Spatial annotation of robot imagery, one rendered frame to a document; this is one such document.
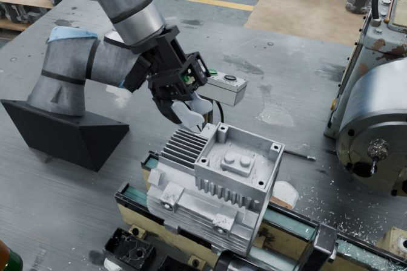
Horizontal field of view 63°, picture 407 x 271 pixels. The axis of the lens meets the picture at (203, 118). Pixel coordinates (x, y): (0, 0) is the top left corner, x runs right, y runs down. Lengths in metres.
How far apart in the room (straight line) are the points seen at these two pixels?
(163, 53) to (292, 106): 0.68
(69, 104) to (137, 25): 0.48
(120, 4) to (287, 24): 2.40
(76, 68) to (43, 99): 0.12
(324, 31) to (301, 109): 1.75
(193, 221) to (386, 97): 0.43
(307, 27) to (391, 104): 2.19
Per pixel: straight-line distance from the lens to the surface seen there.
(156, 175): 0.59
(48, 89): 0.96
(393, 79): 0.77
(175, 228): 0.65
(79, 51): 0.95
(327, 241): 0.38
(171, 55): 0.53
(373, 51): 0.88
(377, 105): 0.71
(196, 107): 0.63
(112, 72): 0.94
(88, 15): 1.65
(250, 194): 0.53
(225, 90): 0.77
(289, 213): 0.75
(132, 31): 0.53
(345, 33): 2.87
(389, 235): 0.84
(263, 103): 1.13
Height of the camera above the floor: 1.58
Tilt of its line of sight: 47 degrees down
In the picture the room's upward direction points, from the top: straight up
